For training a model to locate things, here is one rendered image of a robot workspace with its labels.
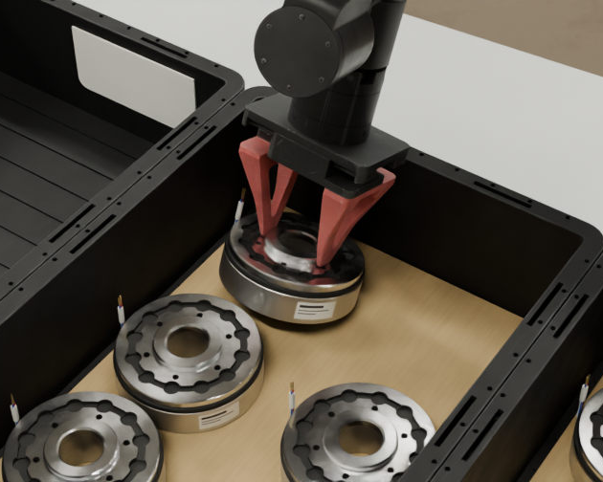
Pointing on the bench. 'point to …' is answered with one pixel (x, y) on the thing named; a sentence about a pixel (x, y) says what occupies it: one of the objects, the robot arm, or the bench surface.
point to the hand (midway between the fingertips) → (297, 238)
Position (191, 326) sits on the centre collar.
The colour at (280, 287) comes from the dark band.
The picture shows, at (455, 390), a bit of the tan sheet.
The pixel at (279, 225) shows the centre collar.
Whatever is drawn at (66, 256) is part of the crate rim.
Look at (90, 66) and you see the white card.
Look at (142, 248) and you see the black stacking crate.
